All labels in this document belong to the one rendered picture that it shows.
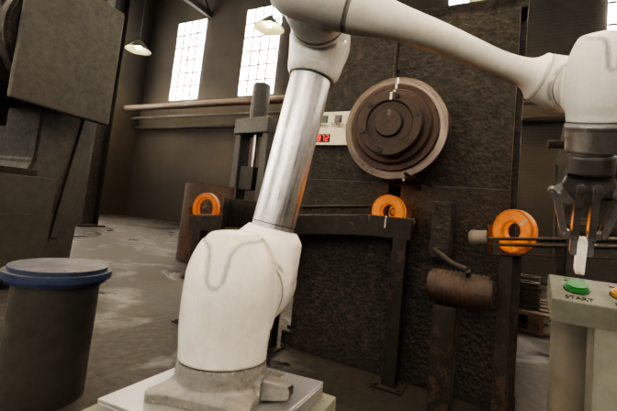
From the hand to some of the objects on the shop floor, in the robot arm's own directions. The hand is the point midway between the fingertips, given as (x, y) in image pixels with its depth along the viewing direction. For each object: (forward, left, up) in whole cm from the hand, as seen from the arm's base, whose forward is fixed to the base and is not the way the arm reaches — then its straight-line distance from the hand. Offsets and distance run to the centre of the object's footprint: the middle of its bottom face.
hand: (580, 255), depth 74 cm
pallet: (+278, -10, -57) cm, 284 cm away
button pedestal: (+4, -4, -67) cm, 67 cm away
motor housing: (+69, +18, -64) cm, 96 cm away
